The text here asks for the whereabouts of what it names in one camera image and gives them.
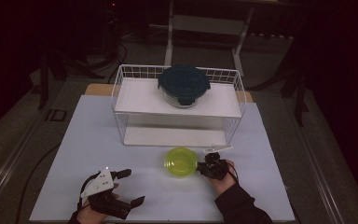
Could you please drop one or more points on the black stand leg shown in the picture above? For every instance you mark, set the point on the black stand leg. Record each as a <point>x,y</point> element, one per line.
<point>44,81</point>
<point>299,99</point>

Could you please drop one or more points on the wooden table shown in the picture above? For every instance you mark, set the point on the wooden table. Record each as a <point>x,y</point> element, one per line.
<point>99,89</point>

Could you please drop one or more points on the metal floor rail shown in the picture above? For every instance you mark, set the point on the metal floor rail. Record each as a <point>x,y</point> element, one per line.
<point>317,161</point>
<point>9,161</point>

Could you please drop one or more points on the dark blue lidded container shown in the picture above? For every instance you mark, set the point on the dark blue lidded container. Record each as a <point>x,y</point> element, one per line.
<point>182,81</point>

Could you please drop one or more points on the black floor outlet box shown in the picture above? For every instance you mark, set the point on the black floor outlet box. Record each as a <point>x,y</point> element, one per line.
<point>56,115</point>

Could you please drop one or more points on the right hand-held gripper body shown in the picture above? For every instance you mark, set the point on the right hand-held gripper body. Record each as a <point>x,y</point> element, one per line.
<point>218,168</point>

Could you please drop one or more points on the person's right hand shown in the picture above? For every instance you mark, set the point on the person's right hand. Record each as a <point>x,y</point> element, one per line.
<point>227,184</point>

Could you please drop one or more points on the yellow-green plastic bowl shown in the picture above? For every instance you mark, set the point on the yellow-green plastic bowl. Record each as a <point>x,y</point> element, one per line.
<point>180,162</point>

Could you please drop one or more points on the person's left hand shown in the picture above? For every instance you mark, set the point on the person's left hand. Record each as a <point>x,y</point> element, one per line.
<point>90,216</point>

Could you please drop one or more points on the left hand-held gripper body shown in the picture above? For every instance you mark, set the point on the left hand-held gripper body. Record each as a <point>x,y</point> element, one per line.
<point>101,183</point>

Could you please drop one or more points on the white metal stand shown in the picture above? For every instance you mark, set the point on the white metal stand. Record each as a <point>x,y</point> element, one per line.
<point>169,37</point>

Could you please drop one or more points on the light blue table mat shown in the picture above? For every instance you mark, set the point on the light blue table mat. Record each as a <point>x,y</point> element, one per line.
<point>105,149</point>

